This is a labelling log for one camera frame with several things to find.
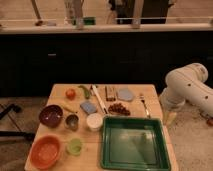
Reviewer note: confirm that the blue sponge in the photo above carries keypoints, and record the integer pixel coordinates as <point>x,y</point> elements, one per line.
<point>88,107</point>

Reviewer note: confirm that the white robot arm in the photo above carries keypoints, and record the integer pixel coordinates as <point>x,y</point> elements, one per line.
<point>186,84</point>

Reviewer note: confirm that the green box on counter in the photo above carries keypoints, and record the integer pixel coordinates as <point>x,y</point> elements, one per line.
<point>89,21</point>

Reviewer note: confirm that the green chili pepper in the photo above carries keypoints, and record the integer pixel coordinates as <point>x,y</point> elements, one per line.
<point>86,91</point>

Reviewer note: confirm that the dark purple bowl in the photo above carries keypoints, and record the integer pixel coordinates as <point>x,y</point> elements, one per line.
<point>51,116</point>

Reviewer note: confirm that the brown wooden block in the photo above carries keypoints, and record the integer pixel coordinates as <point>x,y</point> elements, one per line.
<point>110,93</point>

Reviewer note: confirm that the bunch of dark grapes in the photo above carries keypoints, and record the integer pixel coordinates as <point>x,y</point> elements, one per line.
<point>118,109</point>

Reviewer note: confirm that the metal fork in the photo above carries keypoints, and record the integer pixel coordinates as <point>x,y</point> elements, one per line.
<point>145,106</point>

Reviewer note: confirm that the orange plastic bowl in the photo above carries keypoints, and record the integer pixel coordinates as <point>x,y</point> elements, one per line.
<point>45,152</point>

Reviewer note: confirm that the grey blue oval lid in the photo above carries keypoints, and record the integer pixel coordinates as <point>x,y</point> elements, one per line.
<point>125,94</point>

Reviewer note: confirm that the small metal cup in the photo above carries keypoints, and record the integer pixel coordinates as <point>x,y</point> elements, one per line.
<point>71,122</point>

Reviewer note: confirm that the orange tomato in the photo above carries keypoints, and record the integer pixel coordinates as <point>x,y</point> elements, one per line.
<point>70,94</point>

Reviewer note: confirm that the yellow banana piece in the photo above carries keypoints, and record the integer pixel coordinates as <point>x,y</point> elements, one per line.
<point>68,108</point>

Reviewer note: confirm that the white round container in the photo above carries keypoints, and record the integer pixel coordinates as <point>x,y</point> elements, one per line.
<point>94,121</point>

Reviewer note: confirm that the green plastic tray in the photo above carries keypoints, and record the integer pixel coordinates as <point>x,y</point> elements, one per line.
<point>133,144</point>

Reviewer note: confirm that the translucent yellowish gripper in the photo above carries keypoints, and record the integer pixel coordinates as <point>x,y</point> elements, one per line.
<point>168,117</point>

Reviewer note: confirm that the white handled knife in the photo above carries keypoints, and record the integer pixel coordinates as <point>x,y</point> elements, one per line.
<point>103,107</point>

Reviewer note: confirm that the light green plastic cup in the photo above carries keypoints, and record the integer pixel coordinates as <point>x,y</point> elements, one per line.
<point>74,146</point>

